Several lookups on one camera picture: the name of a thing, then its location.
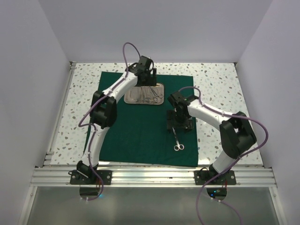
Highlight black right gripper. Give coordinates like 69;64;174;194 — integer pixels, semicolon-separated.
167;109;194;133

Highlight silver surgical scissors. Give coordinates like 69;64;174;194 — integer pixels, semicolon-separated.
172;127;184;151

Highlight dark green surgical cloth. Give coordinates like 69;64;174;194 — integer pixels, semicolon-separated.
83;71;199;168

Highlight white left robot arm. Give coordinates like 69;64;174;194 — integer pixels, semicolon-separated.
76;56;156;184

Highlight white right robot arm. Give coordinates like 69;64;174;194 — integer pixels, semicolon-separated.
167;91;257;184

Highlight stainless steel instrument tray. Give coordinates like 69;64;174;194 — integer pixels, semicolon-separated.
124;83;165;105

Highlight silver forceps in tray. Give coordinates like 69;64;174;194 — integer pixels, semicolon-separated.
130;86;149;104

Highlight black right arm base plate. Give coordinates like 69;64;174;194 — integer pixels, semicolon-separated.
194;169;237;185

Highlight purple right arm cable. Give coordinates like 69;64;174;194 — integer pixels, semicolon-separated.
177;86;270;225

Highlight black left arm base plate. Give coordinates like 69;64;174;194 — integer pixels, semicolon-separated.
68;170;112;185

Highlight aluminium rail frame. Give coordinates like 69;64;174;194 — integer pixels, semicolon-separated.
19;62;286;225

